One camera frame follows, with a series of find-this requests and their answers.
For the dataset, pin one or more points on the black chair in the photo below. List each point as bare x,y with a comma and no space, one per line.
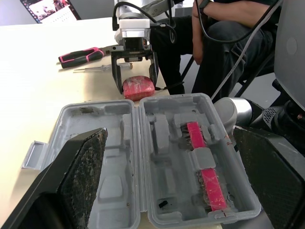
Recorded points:
249,82

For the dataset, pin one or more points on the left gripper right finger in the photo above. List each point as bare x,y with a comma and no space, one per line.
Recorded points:
274,176

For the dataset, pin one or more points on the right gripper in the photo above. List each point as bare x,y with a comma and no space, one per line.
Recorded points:
133,47

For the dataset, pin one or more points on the red tape measure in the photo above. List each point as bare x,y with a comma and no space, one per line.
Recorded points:
138,87

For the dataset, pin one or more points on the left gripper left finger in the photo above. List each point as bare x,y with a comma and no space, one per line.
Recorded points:
71,181

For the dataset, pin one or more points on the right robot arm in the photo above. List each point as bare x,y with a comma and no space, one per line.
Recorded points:
143,8

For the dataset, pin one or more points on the pink bit holder strip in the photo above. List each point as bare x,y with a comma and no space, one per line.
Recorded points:
210,183

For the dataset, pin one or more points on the grey plastic tool case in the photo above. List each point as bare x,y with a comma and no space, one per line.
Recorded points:
171,171

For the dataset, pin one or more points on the pink and black pliers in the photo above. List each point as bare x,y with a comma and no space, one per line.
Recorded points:
76,58

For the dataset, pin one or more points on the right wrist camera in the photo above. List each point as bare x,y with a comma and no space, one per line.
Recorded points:
134,25

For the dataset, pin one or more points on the person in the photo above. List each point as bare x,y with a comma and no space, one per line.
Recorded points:
214,52

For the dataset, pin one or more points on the laptop screen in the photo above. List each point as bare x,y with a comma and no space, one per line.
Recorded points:
50,9

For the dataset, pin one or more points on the robot body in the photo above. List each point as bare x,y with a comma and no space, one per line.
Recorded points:
288,59

